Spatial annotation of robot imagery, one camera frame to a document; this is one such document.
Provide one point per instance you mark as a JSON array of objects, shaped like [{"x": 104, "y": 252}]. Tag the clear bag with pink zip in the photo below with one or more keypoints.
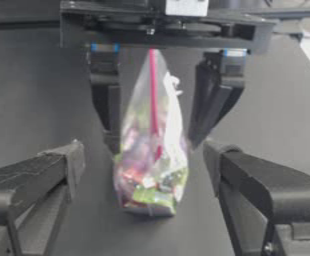
[{"x": 152, "y": 166}]

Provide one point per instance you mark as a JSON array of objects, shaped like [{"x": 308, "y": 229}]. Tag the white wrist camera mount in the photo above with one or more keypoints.
[{"x": 185, "y": 7}]

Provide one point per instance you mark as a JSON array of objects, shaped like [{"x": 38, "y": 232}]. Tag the black table frame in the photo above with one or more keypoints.
[{"x": 18, "y": 15}]

